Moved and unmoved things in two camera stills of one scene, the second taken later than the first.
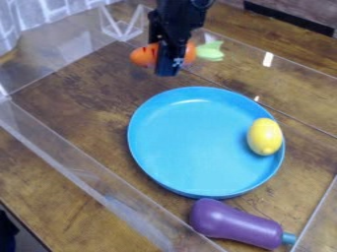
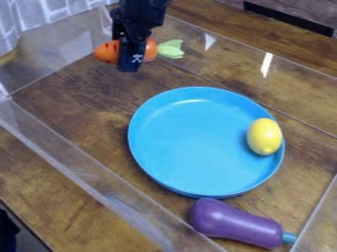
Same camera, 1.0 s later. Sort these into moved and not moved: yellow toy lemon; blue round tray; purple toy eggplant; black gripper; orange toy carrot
Moved: orange toy carrot; black gripper
Not moved: purple toy eggplant; blue round tray; yellow toy lemon
